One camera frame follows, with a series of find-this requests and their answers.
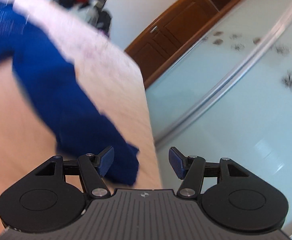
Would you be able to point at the blue beaded sweater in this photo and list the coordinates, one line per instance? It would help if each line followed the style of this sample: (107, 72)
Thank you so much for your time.
(50, 83)

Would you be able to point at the pink bed blanket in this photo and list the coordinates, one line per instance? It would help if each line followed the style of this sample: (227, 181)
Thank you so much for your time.
(108, 76)

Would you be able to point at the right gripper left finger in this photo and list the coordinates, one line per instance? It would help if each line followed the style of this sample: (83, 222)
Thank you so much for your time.
(55, 193)

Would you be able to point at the brown wooden door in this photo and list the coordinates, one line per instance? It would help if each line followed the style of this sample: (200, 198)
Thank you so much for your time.
(170, 35)

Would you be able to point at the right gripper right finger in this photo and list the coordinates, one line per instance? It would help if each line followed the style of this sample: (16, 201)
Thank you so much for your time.
(228, 194)

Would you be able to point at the glass wardrobe sliding door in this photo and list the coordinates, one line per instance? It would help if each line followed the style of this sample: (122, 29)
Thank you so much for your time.
(230, 95)

